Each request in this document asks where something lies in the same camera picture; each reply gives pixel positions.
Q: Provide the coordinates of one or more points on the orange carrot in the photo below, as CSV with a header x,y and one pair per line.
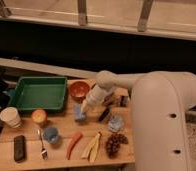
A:
x,y
72,144

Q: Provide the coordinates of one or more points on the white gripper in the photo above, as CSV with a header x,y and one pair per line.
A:
x,y
94,97

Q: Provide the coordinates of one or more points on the orange bowl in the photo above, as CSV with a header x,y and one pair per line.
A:
x,y
78,90

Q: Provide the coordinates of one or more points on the yellow banana peel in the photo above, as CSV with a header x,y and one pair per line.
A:
x,y
91,150

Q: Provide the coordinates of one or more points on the black marker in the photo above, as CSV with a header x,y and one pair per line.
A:
x,y
104,114

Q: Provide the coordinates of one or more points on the white paper cup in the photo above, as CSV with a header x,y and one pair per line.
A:
x,y
11,117

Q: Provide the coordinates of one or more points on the blue small cup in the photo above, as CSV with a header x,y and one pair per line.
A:
x,y
51,135

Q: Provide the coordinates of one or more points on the black rectangular remote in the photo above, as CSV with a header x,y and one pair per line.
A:
x,y
19,148

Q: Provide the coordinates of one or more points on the crumpled blue-white cloth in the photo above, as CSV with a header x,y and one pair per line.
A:
x,y
115,123

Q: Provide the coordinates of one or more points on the dark grape bunch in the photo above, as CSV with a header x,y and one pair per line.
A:
x,y
113,143

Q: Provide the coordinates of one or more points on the silver fork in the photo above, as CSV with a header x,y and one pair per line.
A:
x,y
43,150

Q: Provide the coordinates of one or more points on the blue sponge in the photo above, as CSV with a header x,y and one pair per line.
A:
x,y
79,115

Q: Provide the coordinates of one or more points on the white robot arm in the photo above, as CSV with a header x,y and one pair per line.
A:
x,y
159,101

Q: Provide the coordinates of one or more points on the red yellow apple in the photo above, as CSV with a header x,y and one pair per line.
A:
x,y
39,116

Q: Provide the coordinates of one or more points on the green plastic tray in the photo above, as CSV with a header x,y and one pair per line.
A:
x,y
48,93

